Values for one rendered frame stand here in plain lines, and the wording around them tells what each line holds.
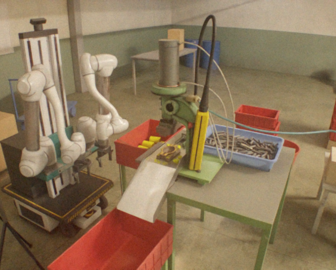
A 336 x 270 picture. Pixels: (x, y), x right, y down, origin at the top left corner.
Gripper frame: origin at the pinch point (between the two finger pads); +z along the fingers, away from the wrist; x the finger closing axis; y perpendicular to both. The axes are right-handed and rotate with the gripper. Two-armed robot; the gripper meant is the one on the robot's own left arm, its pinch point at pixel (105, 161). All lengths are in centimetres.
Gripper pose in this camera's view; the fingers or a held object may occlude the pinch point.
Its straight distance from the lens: 256.1
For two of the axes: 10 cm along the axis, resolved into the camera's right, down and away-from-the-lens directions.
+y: 8.8, 2.0, -4.3
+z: 0.0, 9.1, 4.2
